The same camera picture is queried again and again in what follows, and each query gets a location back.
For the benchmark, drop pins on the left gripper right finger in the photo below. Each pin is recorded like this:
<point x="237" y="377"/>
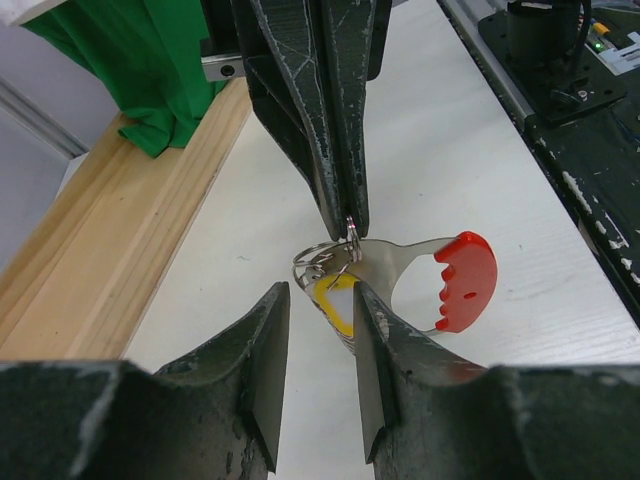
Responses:
<point x="427" y="413"/>

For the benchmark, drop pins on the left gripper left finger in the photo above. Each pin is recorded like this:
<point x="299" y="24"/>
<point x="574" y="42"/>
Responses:
<point x="214" y="413"/>

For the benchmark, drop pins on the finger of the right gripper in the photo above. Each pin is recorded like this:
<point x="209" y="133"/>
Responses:
<point x="288" y="74"/>
<point x="350" y="38"/>

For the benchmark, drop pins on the red handled keyring holder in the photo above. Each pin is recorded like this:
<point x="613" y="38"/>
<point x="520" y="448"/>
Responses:
<point x="469" y="278"/>

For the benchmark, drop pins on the yellow tag key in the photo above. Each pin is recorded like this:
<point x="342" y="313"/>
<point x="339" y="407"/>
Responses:
<point x="333" y="296"/>

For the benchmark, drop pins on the green shirt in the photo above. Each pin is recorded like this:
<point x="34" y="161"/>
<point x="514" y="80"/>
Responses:
<point x="147" y="55"/>

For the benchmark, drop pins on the wooden clothes rack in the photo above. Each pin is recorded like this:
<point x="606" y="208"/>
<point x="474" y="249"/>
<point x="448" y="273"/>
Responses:
<point x="81" y="284"/>

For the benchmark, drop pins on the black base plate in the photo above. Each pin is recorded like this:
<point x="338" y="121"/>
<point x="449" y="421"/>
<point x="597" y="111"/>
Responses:
<point x="578" y="72"/>

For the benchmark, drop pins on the aluminium rail frame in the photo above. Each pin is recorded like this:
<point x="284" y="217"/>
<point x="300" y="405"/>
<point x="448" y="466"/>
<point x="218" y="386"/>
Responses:
<point x="38" y="123"/>

